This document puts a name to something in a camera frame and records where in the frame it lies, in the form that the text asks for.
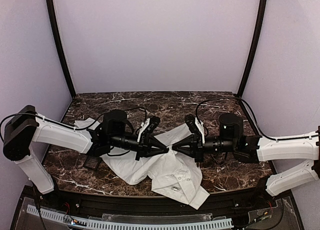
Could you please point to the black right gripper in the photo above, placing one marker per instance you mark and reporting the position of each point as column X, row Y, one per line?
column 198, row 146

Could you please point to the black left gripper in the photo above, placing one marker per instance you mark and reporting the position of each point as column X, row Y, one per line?
column 144, row 146

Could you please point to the white button shirt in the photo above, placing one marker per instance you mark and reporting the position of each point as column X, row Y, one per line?
column 173, row 175

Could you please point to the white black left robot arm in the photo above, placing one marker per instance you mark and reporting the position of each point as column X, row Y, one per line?
column 96, row 139

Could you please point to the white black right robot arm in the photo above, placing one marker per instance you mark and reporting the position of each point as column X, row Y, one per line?
column 255, row 149

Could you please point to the black square box near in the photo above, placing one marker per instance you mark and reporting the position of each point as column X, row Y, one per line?
column 92, row 163

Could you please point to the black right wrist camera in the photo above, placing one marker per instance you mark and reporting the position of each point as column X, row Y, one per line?
column 215, row 125

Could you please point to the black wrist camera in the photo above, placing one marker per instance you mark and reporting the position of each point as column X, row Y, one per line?
column 215, row 125
column 115, row 123

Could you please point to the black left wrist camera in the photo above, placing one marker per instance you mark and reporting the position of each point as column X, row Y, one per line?
column 115, row 123

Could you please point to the black front table rail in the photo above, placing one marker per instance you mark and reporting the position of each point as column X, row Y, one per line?
column 222, row 204

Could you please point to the white slotted cable duct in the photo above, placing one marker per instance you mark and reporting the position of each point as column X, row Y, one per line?
column 126, row 222

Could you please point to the black right frame post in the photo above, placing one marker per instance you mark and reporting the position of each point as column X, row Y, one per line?
column 253, row 46

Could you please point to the black frame post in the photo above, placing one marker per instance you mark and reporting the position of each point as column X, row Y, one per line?
column 59, row 46
column 253, row 46

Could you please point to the black left frame post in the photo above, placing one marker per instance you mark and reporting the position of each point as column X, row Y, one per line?
column 59, row 46

